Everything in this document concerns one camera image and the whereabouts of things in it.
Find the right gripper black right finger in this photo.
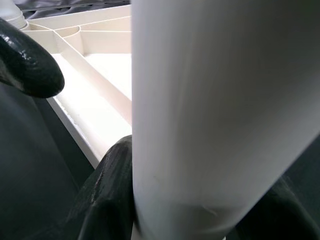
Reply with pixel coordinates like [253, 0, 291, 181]
[234, 174, 320, 240]

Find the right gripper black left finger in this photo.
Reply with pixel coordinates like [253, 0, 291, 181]
[64, 134, 137, 240]

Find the black cloth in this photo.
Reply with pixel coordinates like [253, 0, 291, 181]
[0, 0, 320, 240]

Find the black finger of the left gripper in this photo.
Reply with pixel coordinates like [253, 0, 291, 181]
[0, 17, 65, 99]

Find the white plastic table top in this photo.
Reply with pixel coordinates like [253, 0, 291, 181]
[22, 3, 133, 171]

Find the white plastic table leg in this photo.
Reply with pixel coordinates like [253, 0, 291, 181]
[0, 0, 27, 28]
[129, 0, 320, 240]

